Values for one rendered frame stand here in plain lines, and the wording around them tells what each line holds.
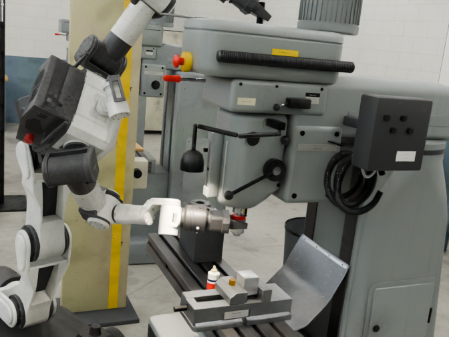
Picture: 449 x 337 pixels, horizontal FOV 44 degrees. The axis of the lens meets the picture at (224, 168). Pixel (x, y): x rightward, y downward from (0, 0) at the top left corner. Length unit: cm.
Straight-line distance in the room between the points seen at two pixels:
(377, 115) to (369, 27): 668
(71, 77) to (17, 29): 878
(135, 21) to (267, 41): 51
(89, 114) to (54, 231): 57
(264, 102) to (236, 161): 20
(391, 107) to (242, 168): 48
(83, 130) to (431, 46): 593
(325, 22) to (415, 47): 570
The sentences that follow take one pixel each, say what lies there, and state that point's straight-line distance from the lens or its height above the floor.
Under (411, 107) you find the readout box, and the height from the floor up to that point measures 170.
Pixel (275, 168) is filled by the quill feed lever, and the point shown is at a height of 146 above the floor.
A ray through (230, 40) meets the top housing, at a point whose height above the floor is 183.
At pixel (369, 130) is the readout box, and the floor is 163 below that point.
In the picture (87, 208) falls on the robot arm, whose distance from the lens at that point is 190.
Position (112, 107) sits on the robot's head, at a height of 160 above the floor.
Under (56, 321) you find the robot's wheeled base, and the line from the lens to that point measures 260.
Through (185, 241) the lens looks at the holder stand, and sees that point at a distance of 231.
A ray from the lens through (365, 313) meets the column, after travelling 205.
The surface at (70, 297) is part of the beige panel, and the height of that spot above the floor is 14.
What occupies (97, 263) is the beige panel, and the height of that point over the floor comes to 37.
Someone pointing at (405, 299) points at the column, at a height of 100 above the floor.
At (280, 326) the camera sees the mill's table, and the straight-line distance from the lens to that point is 184.
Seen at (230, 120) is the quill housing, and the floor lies 160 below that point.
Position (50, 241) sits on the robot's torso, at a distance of 219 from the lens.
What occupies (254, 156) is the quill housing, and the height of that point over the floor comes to 149.
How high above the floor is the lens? 183
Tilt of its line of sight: 13 degrees down
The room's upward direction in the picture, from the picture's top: 6 degrees clockwise
